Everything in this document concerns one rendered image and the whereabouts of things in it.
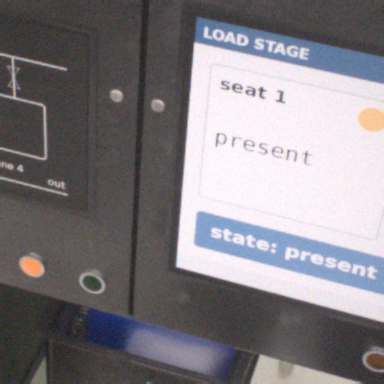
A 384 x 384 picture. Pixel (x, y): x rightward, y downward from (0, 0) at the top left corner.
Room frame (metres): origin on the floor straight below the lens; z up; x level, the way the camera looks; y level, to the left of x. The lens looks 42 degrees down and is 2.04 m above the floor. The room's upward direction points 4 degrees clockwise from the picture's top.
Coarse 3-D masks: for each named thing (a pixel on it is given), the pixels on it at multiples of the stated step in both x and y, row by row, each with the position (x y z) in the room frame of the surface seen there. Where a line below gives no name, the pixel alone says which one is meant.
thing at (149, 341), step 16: (96, 320) 0.93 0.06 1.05; (112, 320) 0.92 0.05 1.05; (128, 320) 0.91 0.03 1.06; (96, 336) 0.93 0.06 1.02; (112, 336) 0.92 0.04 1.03; (128, 336) 0.91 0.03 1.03; (144, 336) 0.91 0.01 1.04; (160, 336) 0.90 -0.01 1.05; (176, 336) 0.90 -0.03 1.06; (192, 336) 0.89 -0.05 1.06; (144, 352) 0.91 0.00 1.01; (160, 352) 0.90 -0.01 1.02; (176, 352) 0.90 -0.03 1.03; (192, 352) 0.89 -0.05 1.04; (208, 352) 0.89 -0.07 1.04; (224, 352) 0.88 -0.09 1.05; (192, 368) 0.89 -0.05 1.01; (208, 368) 0.89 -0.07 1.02; (224, 368) 0.88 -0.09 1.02
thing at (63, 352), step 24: (48, 312) 0.87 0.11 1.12; (72, 312) 0.90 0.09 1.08; (48, 336) 0.83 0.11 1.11; (72, 336) 0.88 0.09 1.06; (48, 360) 0.83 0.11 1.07; (72, 360) 0.83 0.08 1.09; (96, 360) 0.82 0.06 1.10; (120, 360) 0.81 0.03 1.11; (144, 360) 0.80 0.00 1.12; (240, 360) 0.81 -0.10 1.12
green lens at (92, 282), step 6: (84, 276) 0.61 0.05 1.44; (90, 276) 0.61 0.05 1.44; (96, 276) 0.61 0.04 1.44; (84, 282) 0.61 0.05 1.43; (90, 282) 0.60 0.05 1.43; (96, 282) 0.60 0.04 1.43; (102, 282) 0.60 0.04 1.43; (84, 288) 0.61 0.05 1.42; (90, 288) 0.60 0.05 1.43; (96, 288) 0.60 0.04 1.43; (102, 288) 0.60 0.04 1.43
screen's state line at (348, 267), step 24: (216, 216) 0.58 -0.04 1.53; (216, 240) 0.58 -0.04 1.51; (240, 240) 0.58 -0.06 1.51; (264, 240) 0.57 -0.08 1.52; (288, 240) 0.57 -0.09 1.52; (312, 240) 0.56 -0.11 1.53; (288, 264) 0.57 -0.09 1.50; (312, 264) 0.56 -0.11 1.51; (336, 264) 0.56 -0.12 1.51; (360, 264) 0.55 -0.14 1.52; (360, 288) 0.55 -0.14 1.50
